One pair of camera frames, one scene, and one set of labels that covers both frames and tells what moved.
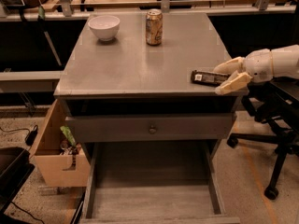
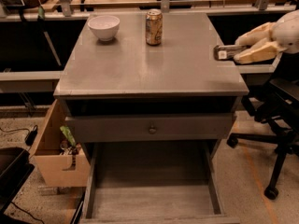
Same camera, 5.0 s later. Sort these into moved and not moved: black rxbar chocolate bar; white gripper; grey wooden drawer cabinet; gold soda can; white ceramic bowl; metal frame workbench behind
Moved: black rxbar chocolate bar; white gripper
Not moved: gold soda can; grey wooden drawer cabinet; white ceramic bowl; metal frame workbench behind
